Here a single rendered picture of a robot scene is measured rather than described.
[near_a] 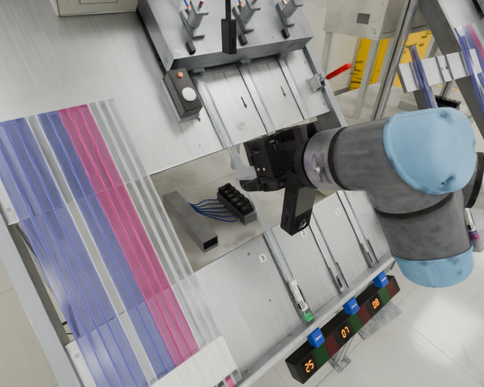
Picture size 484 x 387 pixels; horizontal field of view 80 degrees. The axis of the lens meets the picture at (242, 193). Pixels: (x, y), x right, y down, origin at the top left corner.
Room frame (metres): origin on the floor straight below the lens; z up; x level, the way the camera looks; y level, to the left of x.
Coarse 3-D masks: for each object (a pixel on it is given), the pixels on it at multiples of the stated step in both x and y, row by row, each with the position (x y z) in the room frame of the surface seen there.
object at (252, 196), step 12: (204, 84) 0.55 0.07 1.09; (204, 96) 0.54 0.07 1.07; (216, 108) 0.53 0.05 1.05; (216, 120) 0.51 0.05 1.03; (228, 144) 0.48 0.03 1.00; (252, 192) 0.43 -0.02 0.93; (252, 204) 0.42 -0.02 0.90; (264, 216) 0.40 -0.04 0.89; (264, 228) 0.39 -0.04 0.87; (276, 240) 0.37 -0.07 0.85; (276, 252) 0.36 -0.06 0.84; (288, 264) 0.35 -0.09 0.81; (288, 276) 0.33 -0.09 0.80
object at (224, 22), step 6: (222, 24) 0.48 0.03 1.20; (228, 24) 0.47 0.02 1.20; (234, 24) 0.47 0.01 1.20; (222, 30) 0.48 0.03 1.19; (228, 30) 0.47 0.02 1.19; (234, 30) 0.47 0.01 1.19; (222, 36) 0.48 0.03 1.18; (228, 36) 0.47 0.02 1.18; (234, 36) 0.47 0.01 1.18; (222, 42) 0.48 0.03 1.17; (228, 42) 0.47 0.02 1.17; (234, 42) 0.47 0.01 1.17; (222, 48) 0.48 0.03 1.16; (228, 48) 0.47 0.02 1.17; (234, 48) 0.47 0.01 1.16; (228, 54) 0.47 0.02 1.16
